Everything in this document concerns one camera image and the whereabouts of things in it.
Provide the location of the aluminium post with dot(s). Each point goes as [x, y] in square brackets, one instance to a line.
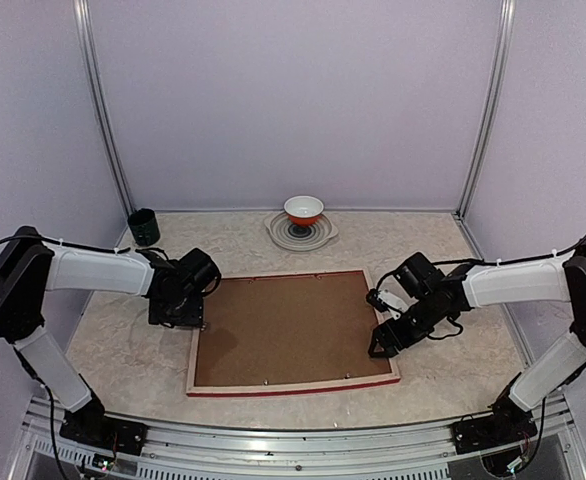
[91, 64]
[490, 108]

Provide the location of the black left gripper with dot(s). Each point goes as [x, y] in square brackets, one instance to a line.
[195, 318]

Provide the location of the brown backing board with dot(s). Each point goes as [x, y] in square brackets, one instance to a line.
[293, 330]

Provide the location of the orange white bowl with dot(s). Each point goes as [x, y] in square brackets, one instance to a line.
[303, 210]

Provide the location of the grey striped plate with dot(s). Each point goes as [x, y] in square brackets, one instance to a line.
[291, 237]

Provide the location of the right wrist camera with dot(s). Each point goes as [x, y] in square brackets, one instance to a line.
[386, 302]

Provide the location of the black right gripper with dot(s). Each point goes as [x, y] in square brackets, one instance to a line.
[396, 339]

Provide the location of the right aluminium post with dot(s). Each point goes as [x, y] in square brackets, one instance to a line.
[490, 108]

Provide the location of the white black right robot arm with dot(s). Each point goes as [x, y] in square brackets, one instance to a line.
[552, 282]

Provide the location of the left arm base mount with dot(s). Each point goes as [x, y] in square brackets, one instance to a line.
[104, 432]

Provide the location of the left aluminium post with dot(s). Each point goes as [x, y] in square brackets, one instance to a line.
[91, 64]

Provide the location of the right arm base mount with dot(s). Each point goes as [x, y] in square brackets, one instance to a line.
[476, 434]

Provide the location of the dark green mug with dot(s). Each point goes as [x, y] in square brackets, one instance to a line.
[144, 227]

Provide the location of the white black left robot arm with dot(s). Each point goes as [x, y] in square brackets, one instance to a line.
[37, 273]

